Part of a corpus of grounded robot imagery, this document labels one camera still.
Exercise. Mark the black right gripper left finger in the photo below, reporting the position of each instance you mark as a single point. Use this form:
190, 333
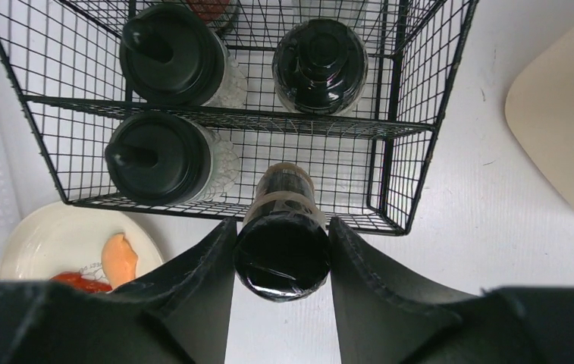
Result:
177, 313

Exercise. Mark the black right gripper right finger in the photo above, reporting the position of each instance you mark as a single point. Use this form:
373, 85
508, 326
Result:
388, 313

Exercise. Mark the small dark pepper jar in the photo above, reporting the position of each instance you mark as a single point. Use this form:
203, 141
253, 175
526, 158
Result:
283, 252

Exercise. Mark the cream round plate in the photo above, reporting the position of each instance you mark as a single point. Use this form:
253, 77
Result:
59, 238

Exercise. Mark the black lid granule shaker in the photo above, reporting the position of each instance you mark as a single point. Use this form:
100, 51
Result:
157, 159

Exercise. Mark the black lid white shaker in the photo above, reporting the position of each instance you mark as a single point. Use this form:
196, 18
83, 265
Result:
320, 67

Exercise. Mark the black lid seasoning shaker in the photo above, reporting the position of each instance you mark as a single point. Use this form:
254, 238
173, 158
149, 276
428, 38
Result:
169, 56

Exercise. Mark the clear glass oil bottle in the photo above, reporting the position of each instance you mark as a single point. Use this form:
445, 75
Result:
348, 12

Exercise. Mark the salmon slice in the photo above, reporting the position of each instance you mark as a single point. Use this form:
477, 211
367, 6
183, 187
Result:
119, 261

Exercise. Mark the red shrimp head piece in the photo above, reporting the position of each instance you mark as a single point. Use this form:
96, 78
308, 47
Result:
79, 282

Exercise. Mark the cream waste bin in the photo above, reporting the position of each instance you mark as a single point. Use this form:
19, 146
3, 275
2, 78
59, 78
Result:
539, 110

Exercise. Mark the black wire basket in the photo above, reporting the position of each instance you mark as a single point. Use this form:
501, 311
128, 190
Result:
368, 166

